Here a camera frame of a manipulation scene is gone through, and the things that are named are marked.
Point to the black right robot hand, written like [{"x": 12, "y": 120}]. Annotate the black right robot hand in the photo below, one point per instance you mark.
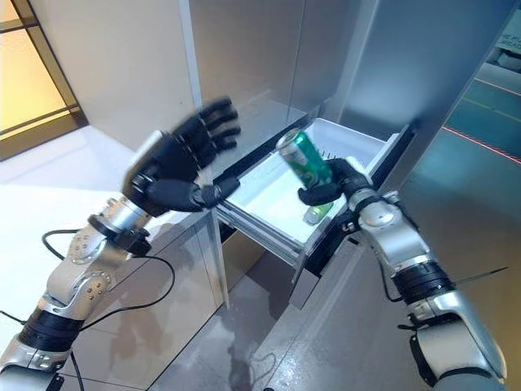
[{"x": 346, "y": 179}]

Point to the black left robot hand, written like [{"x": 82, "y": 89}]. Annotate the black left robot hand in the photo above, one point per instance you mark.
[{"x": 175, "y": 167}]

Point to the green drink can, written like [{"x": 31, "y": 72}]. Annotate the green drink can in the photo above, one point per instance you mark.
[
  {"x": 305, "y": 156},
  {"x": 317, "y": 212}
]

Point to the pull-out fridge drawer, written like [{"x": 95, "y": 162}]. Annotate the pull-out fridge drawer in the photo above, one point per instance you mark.
[{"x": 264, "y": 195}]

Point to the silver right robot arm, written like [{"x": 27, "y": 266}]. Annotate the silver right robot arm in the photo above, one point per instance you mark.
[{"x": 407, "y": 244}]

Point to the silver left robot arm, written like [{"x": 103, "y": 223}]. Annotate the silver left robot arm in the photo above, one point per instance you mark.
[{"x": 81, "y": 260}]

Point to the stainless steel fridge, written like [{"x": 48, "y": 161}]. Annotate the stainless steel fridge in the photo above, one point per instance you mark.
[{"x": 366, "y": 61}]

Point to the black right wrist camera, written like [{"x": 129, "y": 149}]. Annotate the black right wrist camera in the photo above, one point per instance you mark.
[{"x": 349, "y": 226}]

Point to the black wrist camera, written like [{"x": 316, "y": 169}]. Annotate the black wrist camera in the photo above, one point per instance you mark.
[
  {"x": 349, "y": 226},
  {"x": 136, "y": 242}
]

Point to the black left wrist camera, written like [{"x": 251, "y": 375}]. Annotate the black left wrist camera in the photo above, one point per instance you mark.
[{"x": 136, "y": 242}]

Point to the dark window frame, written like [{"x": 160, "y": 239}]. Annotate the dark window frame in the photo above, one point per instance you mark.
[{"x": 61, "y": 81}]

